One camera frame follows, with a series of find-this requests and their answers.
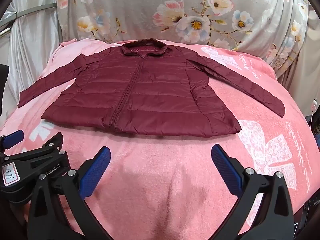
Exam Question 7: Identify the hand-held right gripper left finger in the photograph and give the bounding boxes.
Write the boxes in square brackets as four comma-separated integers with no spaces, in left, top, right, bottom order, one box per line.
[26,145,112,240]

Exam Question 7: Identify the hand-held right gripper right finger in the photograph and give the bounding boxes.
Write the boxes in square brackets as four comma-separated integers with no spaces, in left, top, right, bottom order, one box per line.
[211,144,294,240]

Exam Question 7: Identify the beige curtain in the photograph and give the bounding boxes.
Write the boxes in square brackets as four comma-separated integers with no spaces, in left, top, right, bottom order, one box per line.
[287,0,320,112]

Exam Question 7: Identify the pink printed blanket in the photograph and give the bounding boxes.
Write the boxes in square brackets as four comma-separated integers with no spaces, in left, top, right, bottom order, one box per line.
[0,39,320,240]

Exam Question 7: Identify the maroon puffer jacket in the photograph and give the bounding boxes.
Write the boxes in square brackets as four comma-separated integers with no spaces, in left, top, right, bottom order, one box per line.
[19,38,286,138]

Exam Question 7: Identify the grey floral quilt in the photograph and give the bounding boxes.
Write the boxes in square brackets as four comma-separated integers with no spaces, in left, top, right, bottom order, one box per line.
[57,0,311,77]

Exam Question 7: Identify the white curtain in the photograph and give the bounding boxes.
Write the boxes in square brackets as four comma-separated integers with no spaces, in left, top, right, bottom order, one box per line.
[0,0,63,103]

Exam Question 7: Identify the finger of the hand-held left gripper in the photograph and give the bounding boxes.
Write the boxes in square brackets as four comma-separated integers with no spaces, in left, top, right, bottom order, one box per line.
[0,129,25,153]
[0,133,64,167]

